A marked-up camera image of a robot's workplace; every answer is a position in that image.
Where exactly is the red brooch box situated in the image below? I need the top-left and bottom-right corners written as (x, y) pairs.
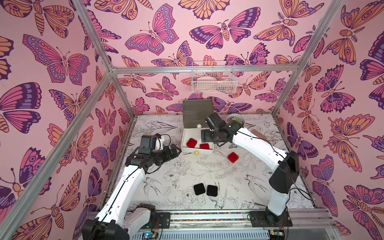
top-left (227, 152), bottom-right (239, 163)
top-left (200, 143), bottom-right (211, 150)
top-left (186, 138), bottom-right (198, 148)

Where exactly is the red brooch box front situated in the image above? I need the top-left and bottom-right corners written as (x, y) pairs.
top-left (186, 138), bottom-right (198, 148)

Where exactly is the three-tier drawer cabinet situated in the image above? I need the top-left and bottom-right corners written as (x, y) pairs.
top-left (181, 99), bottom-right (214, 155)

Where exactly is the black brooch box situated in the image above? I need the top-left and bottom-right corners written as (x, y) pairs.
top-left (207, 185), bottom-right (219, 197)
top-left (193, 183), bottom-right (206, 196)

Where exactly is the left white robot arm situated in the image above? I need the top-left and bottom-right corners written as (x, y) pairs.
top-left (82, 134), bottom-right (182, 240)

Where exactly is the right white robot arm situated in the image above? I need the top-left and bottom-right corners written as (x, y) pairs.
top-left (201, 113), bottom-right (299, 222)

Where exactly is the white pot with succulent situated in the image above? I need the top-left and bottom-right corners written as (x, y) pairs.
top-left (227, 114), bottom-right (246, 126)

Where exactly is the pink comb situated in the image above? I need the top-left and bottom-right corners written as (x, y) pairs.
top-left (251, 129), bottom-right (268, 141)

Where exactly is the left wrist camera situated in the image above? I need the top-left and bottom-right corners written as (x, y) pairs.
top-left (155, 135), bottom-right (165, 151)

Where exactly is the white wire wall basket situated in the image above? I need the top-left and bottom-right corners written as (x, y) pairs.
top-left (190, 65), bottom-right (238, 95)

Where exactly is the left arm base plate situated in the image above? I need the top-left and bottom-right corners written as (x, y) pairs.
top-left (142, 212), bottom-right (171, 230)

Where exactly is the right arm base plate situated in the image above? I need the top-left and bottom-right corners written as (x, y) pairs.
top-left (248, 210), bottom-right (293, 228)

